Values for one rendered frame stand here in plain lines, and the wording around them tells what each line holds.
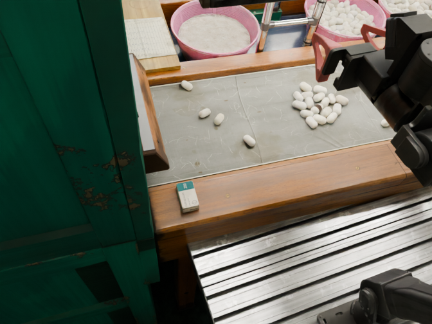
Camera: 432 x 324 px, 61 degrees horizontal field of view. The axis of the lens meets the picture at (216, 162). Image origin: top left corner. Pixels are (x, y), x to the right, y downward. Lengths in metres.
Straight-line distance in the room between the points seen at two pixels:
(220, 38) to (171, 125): 0.38
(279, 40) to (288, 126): 0.44
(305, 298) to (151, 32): 0.79
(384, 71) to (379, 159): 0.40
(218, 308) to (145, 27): 0.77
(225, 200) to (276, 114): 0.30
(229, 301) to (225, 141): 0.36
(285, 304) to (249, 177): 0.27
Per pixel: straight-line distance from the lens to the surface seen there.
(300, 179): 0.83
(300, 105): 0.99
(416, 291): 0.69
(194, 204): 0.74
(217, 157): 0.86
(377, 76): 0.57
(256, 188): 0.80
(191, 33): 1.18
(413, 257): 0.97
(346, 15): 1.41
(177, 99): 0.97
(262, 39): 1.08
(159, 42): 1.08
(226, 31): 1.20
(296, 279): 0.84
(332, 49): 0.58
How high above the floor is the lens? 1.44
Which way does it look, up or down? 56 degrees down
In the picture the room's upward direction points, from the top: 8 degrees clockwise
